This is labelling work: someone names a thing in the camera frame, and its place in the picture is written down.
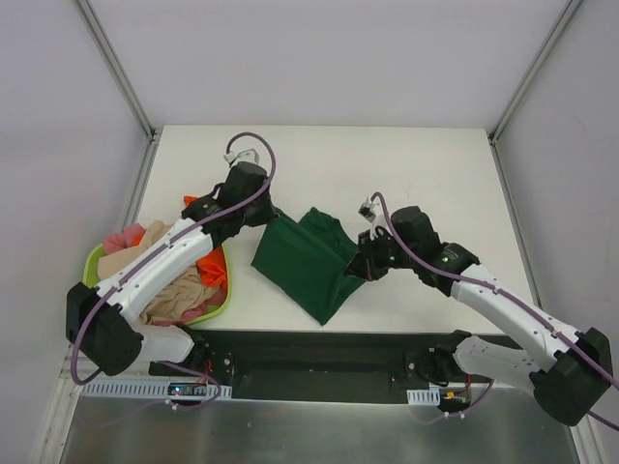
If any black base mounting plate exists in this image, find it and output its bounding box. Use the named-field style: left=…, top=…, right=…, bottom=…
left=180, top=330, right=466, bottom=404

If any white cable duct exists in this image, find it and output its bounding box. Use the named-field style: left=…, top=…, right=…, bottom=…
left=406, top=389, right=441, bottom=407
left=81, top=380, right=232, bottom=401

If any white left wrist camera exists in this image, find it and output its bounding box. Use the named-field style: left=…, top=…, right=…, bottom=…
left=223, top=149, right=259, bottom=167

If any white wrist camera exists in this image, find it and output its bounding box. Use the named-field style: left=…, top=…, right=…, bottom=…
left=223, top=149, right=259, bottom=167
left=359, top=196, right=389, bottom=240

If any beige t-shirt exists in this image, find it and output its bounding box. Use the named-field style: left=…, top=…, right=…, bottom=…
left=97, top=220, right=219, bottom=326

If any orange t-shirt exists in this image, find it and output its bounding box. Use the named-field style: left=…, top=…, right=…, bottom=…
left=128, top=195, right=228, bottom=291

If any right aluminium frame post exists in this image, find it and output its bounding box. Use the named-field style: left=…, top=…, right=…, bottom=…
left=488, top=0, right=586, bottom=146

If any pink t-shirt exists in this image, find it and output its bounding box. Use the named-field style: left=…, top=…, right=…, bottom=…
left=103, top=223, right=228, bottom=330

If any aluminium frame post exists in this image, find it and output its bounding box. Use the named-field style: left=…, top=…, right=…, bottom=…
left=488, top=0, right=586, bottom=146
left=73, top=0, right=157, bottom=142

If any lime green plastic basket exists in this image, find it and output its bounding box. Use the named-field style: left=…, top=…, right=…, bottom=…
left=80, top=234, right=234, bottom=328

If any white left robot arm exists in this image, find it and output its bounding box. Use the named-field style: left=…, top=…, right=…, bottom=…
left=66, top=161, right=277, bottom=385

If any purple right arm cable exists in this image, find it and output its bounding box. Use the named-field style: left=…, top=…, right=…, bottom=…
left=369, top=191, right=619, bottom=434

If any dark green t-shirt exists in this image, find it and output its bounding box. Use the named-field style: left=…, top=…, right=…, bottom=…
left=251, top=208, right=364, bottom=326

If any right white cable duct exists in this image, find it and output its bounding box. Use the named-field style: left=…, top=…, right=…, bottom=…
left=406, top=389, right=441, bottom=407

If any left white cable duct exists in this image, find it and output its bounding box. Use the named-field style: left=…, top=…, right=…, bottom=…
left=81, top=380, right=232, bottom=401

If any left aluminium frame post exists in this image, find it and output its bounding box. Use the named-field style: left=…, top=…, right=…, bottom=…
left=73, top=0, right=157, bottom=142

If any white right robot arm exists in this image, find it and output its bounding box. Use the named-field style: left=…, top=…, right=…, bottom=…
left=346, top=197, right=618, bottom=426

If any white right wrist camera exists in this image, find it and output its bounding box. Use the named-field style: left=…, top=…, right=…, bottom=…
left=359, top=196, right=389, bottom=240

